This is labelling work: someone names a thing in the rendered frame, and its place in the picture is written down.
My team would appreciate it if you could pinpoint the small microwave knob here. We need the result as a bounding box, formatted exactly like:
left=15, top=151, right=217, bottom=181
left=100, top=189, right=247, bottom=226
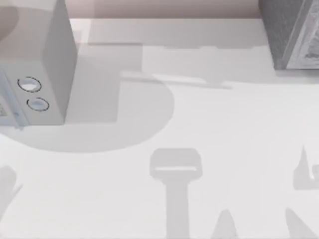
left=26, top=97, right=50, bottom=112

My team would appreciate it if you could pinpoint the large microwave knob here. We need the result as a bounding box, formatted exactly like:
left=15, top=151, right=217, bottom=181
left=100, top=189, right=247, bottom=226
left=17, top=76, right=42, bottom=93

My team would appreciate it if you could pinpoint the pale microwave oven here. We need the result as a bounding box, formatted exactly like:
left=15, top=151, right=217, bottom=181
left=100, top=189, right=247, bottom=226
left=0, top=0, right=77, bottom=130

